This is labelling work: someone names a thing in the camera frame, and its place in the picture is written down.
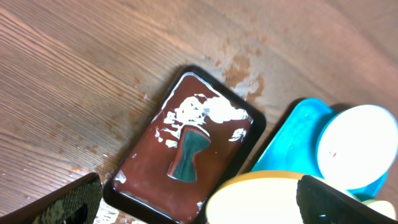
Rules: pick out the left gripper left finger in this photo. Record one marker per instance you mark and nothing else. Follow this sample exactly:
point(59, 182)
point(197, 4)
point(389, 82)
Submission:
point(76, 202)

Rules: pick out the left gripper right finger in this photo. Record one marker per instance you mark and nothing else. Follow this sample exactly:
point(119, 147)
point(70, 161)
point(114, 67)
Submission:
point(320, 203)

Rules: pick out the yellow-green plate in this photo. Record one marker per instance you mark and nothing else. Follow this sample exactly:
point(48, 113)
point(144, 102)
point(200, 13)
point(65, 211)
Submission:
point(256, 197)
point(381, 206)

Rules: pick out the teal plastic tray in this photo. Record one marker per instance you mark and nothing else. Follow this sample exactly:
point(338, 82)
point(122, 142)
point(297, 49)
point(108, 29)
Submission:
point(294, 146)

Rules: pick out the black tray with red liquid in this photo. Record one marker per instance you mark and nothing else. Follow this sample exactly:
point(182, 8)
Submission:
point(199, 137)

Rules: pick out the light blue plate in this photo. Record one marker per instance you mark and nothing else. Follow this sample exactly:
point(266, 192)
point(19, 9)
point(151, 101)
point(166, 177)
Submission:
point(357, 146)

